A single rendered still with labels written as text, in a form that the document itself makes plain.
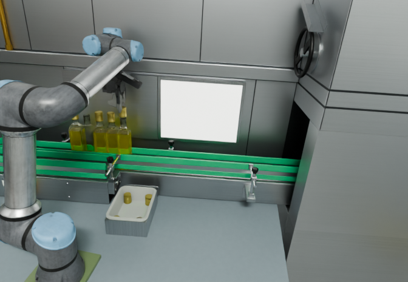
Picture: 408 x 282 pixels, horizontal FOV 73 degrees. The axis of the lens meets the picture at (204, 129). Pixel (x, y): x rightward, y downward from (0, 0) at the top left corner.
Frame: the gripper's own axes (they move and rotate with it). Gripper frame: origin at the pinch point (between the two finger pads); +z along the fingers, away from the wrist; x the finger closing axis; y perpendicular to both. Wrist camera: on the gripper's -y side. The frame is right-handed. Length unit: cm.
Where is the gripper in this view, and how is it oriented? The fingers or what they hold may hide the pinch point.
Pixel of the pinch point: (122, 108)
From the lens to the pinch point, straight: 134.8
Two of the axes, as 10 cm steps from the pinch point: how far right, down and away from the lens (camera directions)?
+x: -0.5, 4.0, -9.2
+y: -10.0, -0.7, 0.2
